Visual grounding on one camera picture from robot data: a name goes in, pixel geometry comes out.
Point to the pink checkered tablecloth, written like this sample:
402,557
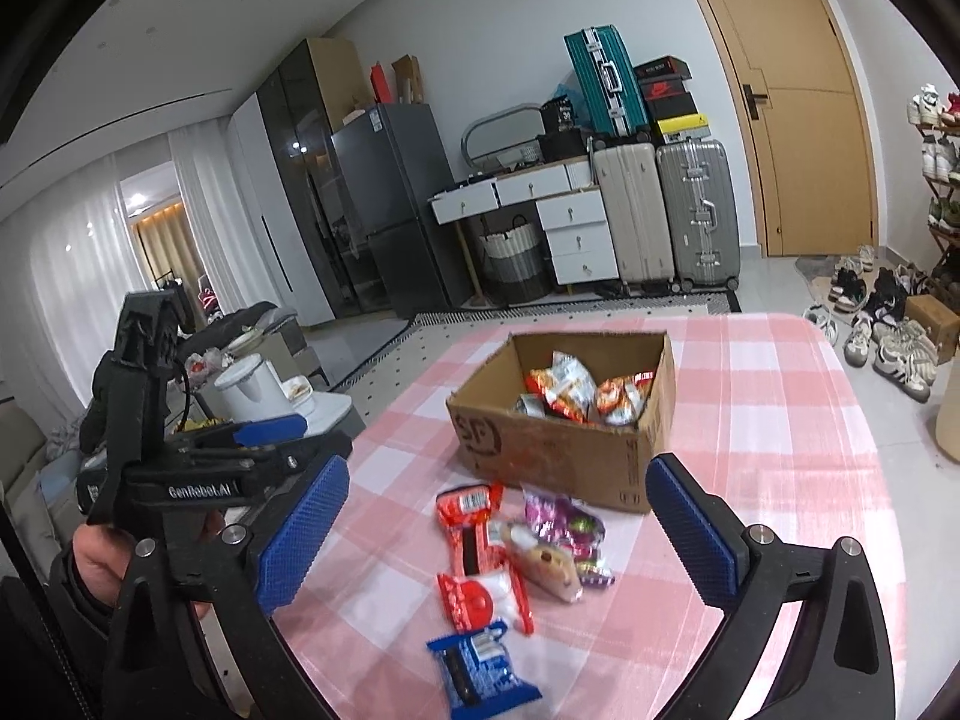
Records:
750,427

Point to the grey door mat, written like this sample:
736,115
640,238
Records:
817,274

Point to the white curtain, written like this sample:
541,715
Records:
75,240

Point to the black bag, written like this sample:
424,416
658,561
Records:
559,144

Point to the beige suitcase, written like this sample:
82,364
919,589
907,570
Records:
634,217

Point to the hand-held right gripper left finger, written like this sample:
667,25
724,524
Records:
300,540

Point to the woven laundry basket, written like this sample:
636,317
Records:
514,262

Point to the wooden door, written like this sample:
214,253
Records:
795,90

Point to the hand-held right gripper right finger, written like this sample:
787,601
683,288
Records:
694,532

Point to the teal suitcase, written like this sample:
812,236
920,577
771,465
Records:
604,82

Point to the dark glass cabinet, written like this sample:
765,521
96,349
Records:
300,187

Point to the purple candy bag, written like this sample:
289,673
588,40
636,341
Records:
562,525

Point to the flat brown cardboard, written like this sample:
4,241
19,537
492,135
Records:
409,79

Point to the pile of shoes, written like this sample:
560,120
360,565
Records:
885,330

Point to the small brown cardboard box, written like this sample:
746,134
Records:
934,322

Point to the red paper bag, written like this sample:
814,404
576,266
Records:
381,82

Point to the silver suitcase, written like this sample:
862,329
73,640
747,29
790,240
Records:
701,210

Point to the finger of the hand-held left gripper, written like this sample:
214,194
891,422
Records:
300,454
270,429

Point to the white drawer unit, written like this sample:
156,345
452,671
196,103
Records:
581,236

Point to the yellow plastic bag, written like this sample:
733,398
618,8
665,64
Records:
195,426

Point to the cream waste bin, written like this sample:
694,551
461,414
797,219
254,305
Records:
949,427

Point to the black carton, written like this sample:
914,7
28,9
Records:
559,114

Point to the red shoe box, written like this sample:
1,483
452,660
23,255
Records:
664,90

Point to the red white snack packet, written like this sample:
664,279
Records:
480,600

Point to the blue cookie packet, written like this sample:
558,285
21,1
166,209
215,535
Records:
480,667

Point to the clear cake packet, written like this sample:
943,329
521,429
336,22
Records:
540,562

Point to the arched mirror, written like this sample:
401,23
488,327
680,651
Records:
502,135

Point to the person's left forearm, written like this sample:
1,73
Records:
45,637

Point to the black orange shoe box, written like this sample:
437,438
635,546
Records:
660,67

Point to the silver orange snack packet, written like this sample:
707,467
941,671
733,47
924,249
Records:
622,399
534,406
566,382

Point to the white kettle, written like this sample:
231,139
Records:
251,390

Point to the grey refrigerator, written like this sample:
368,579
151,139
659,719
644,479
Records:
397,202

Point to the rows of sneakers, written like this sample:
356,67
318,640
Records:
937,127

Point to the beige sofa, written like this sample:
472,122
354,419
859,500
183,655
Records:
22,457

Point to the white dressing table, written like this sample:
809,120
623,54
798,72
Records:
510,191

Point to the person's left hand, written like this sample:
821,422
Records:
97,559

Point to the red black-edged snack packet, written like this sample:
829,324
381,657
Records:
469,506

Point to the white bowl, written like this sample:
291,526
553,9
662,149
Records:
298,390

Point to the wooden shoe rack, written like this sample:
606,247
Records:
937,199

